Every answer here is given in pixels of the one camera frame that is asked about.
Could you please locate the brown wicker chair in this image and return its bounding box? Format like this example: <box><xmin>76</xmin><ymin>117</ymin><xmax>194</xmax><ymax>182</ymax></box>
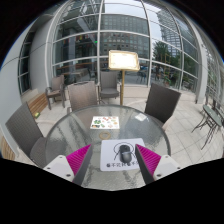
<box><xmin>44</xmin><ymin>74</ymin><xmax>67</xmax><ymax>111</ymax></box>
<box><xmin>143</xmin><ymin>82</ymin><xmax>183</xmax><ymax>127</ymax></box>
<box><xmin>4</xmin><ymin>101</ymin><xmax>48</xmax><ymax>168</ymax></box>
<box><xmin>97</xmin><ymin>70</ymin><xmax>122</xmax><ymax>103</ymax></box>
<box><xmin>66</xmin><ymin>80</ymin><xmax>100</xmax><ymax>115</ymax></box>

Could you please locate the white printed mouse pad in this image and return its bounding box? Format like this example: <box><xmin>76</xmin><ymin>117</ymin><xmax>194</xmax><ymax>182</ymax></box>
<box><xmin>99</xmin><ymin>137</ymin><xmax>148</xmax><ymax>173</ymax></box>

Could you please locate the food picture sheet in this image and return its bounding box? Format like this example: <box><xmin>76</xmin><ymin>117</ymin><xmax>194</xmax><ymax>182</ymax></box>
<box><xmin>89</xmin><ymin>115</ymin><xmax>121</xmax><ymax>130</ymax></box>

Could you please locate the green metal outdoor table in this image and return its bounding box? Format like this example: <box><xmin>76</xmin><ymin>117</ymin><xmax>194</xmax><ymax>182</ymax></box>
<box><xmin>191</xmin><ymin>99</ymin><xmax>224</xmax><ymax>152</ymax></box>

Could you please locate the black computer mouse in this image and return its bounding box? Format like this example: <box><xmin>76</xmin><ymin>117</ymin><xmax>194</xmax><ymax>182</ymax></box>
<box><xmin>118</xmin><ymin>144</ymin><xmax>134</xmax><ymax>165</ymax></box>

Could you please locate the gold menu sign stand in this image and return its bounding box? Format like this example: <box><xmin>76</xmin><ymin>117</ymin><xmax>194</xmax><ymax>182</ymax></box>
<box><xmin>107</xmin><ymin>49</ymin><xmax>141</xmax><ymax>107</ymax></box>

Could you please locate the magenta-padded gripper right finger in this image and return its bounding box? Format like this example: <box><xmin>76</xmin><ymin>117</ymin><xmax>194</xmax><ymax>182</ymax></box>
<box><xmin>133</xmin><ymin>143</ymin><xmax>183</xmax><ymax>186</ymax></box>

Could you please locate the tan tape roll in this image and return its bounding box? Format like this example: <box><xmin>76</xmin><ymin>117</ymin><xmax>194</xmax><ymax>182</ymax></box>
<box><xmin>98</xmin><ymin>130</ymin><xmax>112</xmax><ymax>141</ymax></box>

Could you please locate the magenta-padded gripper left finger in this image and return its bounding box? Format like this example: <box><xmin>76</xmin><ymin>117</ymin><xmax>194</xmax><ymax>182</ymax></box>
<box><xmin>43</xmin><ymin>143</ymin><xmax>95</xmax><ymax>187</ymax></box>

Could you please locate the wooden slat bench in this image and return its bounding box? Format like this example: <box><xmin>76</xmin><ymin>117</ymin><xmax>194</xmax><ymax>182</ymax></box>
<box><xmin>0</xmin><ymin>134</ymin><xmax>16</xmax><ymax>161</ymax></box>
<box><xmin>26</xmin><ymin>92</ymin><xmax>50</xmax><ymax>118</ymax></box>

